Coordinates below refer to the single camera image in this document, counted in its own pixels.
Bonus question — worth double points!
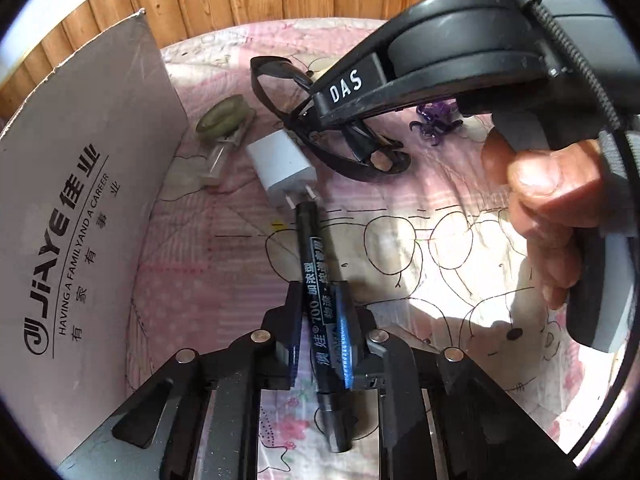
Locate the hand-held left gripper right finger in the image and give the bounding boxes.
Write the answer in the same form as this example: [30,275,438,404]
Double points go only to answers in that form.
[335,280,581,480]

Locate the cardboard box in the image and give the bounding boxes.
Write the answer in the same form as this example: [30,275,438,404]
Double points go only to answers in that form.
[0,7,188,466]

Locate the black marker pen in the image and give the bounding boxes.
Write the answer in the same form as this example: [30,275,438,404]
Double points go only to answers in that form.
[292,200,358,453]

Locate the pink printed blanket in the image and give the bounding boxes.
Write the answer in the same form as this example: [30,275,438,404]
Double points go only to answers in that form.
[115,15,631,480]

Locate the white charger plug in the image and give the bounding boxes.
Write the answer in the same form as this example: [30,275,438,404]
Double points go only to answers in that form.
[245,130,321,211]

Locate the black glasses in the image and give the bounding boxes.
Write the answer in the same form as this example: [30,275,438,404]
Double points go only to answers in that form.
[250,55,413,183]

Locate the purple hair claw clip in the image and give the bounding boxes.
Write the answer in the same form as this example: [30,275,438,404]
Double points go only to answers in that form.
[409,101,463,147]

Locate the person's right hand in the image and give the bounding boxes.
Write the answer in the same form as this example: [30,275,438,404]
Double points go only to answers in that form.
[481,127,608,311]

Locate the green tape roll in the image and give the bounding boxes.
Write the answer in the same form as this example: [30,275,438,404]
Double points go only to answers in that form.
[196,96,247,143]

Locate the clear plastic holder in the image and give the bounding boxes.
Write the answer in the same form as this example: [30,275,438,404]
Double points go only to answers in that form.
[201,122,253,187]

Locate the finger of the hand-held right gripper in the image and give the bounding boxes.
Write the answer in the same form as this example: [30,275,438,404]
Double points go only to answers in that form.
[295,50,401,128]

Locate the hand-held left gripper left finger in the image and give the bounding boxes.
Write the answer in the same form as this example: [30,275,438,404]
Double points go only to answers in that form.
[57,282,306,480]

